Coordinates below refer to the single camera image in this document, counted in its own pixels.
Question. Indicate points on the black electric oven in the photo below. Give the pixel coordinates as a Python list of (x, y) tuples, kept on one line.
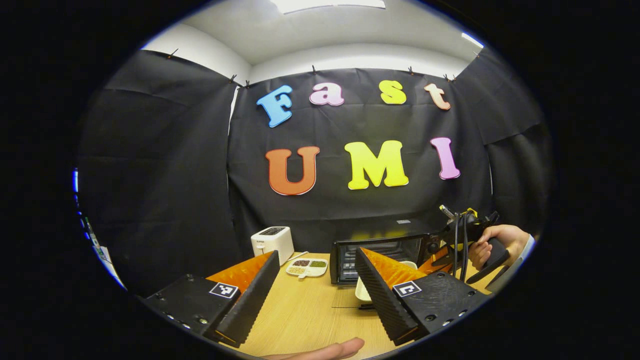
[(345, 260)]

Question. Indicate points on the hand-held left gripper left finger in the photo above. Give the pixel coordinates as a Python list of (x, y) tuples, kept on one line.
[(252, 300)]

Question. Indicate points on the white divided dish of seeds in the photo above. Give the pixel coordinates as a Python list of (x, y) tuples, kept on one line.
[(307, 267)]

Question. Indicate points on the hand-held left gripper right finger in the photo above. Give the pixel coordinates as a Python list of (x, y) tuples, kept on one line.
[(380, 295)]

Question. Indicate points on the small ceiling light panel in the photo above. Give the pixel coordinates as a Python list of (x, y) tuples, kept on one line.
[(472, 40)]

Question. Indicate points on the cream rectangular plate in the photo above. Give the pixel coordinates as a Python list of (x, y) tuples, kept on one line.
[(362, 292)]

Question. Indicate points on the white toaster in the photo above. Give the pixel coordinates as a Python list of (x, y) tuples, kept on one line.
[(272, 242)]

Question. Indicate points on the black backdrop cloth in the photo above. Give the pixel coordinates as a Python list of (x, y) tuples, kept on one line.
[(165, 175)]

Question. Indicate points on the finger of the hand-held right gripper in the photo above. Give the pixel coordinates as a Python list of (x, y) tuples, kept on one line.
[(433, 262)]

